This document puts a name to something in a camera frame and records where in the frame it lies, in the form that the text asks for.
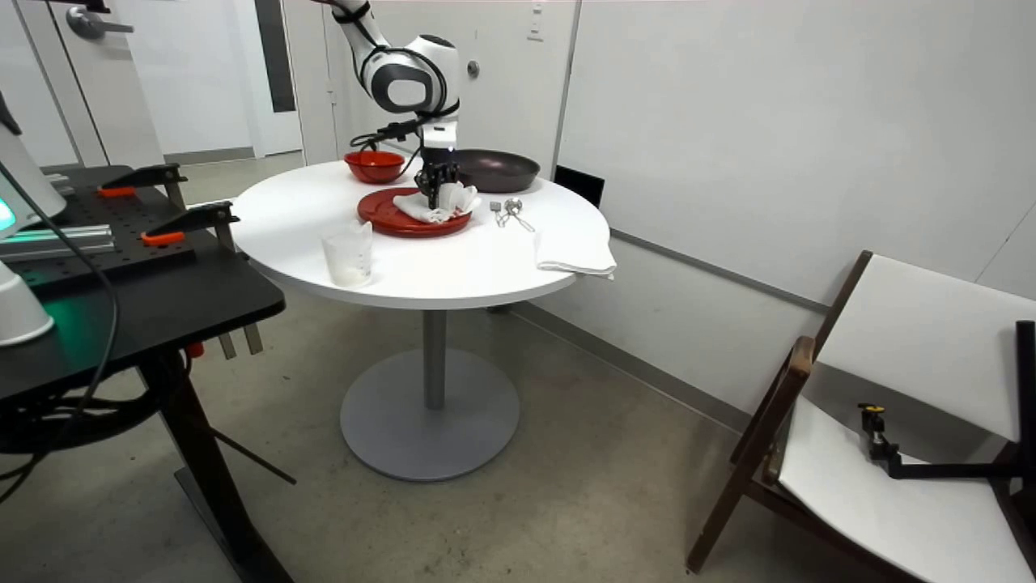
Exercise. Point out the folded white napkin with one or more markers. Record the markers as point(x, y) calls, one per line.
point(575, 249)

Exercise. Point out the dark frying pan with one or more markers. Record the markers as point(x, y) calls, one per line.
point(497, 170)

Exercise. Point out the red plate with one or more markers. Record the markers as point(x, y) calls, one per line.
point(391, 214)

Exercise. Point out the black robot desk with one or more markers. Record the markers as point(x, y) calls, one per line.
point(149, 309)

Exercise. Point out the silver fork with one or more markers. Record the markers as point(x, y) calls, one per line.
point(501, 213)

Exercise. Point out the grey table pedestal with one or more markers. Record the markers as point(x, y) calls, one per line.
point(431, 417)

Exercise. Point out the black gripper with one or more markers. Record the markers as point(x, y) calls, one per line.
point(438, 164)

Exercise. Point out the white cloth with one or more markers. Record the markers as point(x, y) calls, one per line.
point(454, 206)

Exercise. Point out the black flat panel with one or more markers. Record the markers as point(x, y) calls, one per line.
point(581, 183)

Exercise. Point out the red bowl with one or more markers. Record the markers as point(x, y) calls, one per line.
point(372, 168)

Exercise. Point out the aluminium rail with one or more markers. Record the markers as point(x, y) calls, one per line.
point(52, 240)

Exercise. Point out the black orange bar clamp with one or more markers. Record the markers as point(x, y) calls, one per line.
point(139, 180)
point(190, 223)

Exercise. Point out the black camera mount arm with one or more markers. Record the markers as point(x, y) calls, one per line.
point(949, 471)

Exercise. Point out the silver spoon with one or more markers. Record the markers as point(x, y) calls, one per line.
point(519, 214)

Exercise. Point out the wooden chair white cushions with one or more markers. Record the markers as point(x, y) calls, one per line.
point(919, 358)

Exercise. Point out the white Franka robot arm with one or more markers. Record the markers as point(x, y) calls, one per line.
point(398, 68)

